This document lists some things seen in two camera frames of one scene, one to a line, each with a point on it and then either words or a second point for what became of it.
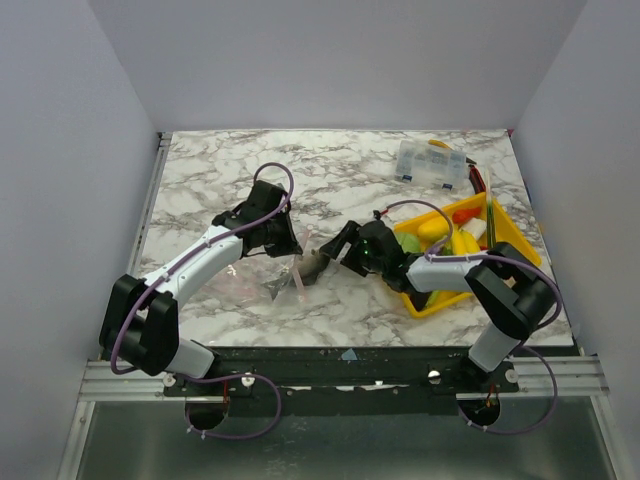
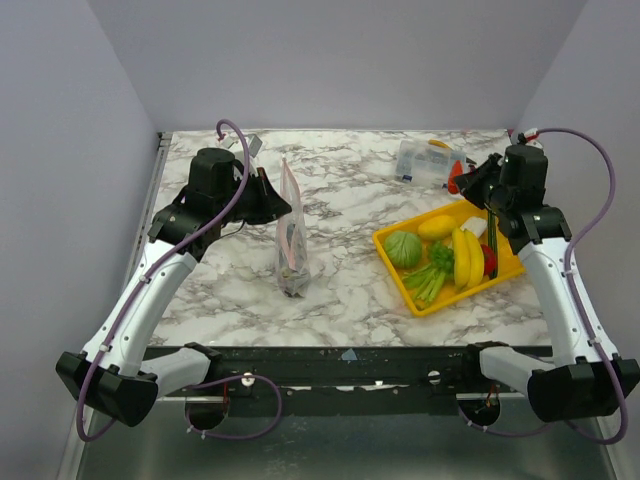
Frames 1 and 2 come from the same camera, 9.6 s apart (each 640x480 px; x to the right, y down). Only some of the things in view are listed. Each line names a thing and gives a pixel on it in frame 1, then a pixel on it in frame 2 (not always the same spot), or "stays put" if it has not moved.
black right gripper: [350, 248] to [480, 183]
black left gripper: [291, 245] to [268, 196]
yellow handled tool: [440, 144] stays put
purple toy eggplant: [311, 266] to [294, 283]
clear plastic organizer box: [423, 163] stays put
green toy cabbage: [410, 242] stays put
